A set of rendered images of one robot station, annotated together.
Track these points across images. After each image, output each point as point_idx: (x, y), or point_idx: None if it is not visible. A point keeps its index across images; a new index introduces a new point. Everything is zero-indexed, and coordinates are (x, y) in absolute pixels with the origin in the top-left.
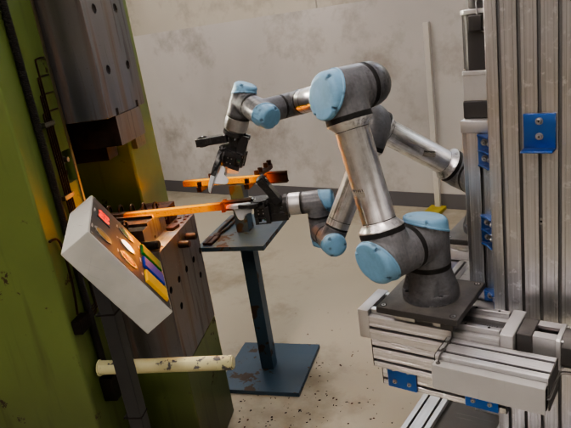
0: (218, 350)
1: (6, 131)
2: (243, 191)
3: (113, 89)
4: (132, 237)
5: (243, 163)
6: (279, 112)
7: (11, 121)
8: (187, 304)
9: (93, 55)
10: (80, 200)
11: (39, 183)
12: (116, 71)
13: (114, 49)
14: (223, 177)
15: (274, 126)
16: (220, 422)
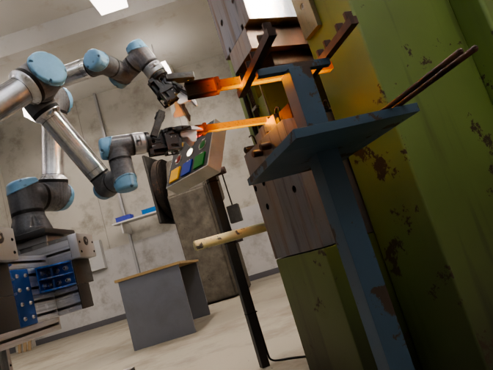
0: (331, 291)
1: None
2: (285, 86)
3: (226, 34)
4: (206, 146)
5: (165, 100)
6: (108, 78)
7: (232, 75)
8: (274, 209)
9: (214, 23)
10: (265, 109)
11: (244, 104)
12: (226, 17)
13: (223, 0)
14: (176, 111)
15: (117, 86)
16: (332, 363)
